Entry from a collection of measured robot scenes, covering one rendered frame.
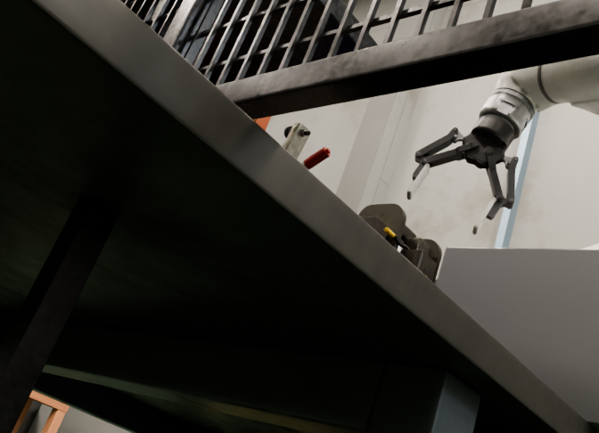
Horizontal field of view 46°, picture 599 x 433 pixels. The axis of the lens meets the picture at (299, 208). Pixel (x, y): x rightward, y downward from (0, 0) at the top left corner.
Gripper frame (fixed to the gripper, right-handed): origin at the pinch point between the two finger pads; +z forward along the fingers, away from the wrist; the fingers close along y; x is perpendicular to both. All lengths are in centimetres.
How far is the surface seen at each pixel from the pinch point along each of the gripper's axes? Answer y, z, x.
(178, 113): -1, 40, -82
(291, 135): -36.4, -1.7, 7.0
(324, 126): -239, -239, 479
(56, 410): -305, 125, 532
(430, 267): -0.9, 1.2, 28.0
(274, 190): 4, 39, -74
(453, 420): 21, 40, -42
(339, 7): -13, 8, -53
